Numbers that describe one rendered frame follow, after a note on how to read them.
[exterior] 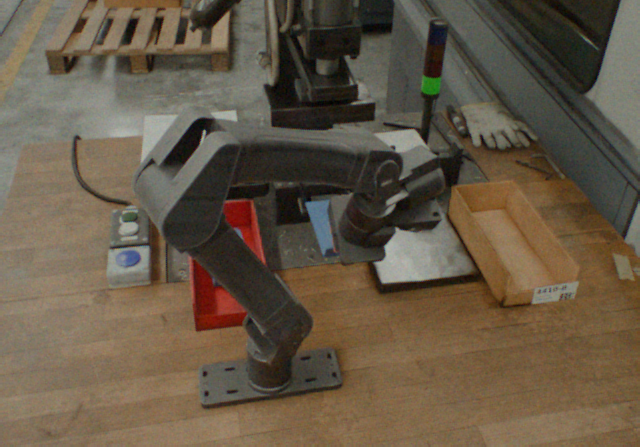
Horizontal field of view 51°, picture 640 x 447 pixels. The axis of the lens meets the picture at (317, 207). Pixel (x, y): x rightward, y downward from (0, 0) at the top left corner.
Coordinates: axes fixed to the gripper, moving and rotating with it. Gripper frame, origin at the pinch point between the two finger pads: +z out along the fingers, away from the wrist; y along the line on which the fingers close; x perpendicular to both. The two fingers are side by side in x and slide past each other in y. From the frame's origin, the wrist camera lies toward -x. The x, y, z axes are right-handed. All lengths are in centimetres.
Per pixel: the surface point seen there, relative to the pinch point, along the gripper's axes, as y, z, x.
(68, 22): 242, 248, 74
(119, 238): 12.1, 16.8, 34.8
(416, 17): 127, 109, -76
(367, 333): -12.7, 4.2, -1.9
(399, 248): 2.3, 10.6, -12.3
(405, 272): -2.9, 7.4, -11.3
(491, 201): 10.5, 14.0, -33.6
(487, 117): 38, 31, -47
